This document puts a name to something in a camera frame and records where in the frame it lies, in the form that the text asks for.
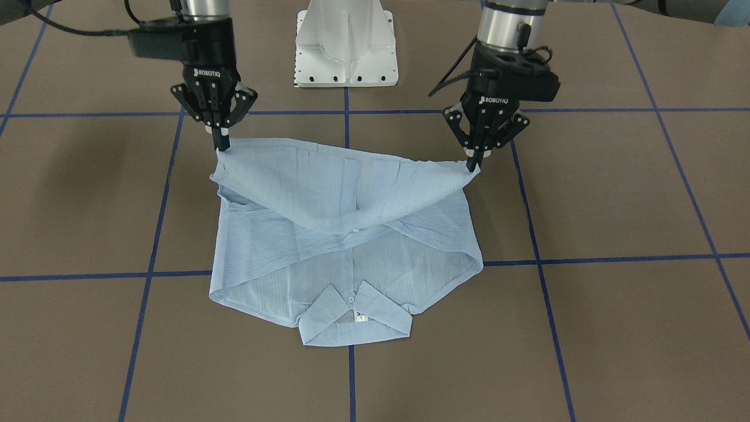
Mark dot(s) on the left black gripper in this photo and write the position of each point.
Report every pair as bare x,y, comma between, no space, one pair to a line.
491,99

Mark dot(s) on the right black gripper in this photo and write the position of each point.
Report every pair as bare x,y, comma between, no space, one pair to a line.
209,72

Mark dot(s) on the light blue button shirt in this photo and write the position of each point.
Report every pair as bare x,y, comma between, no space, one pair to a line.
346,246

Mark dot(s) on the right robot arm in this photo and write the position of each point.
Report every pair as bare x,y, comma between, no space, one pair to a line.
199,11

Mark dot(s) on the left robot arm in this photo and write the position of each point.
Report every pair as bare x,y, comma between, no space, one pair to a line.
509,25

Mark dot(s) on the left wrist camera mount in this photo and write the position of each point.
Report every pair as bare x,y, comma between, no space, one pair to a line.
521,81

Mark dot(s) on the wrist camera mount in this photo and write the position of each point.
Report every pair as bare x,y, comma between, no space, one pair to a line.
165,39
521,81

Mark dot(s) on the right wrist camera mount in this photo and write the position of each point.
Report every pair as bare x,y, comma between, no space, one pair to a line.
165,39

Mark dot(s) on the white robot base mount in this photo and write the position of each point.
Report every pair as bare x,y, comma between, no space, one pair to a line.
345,44

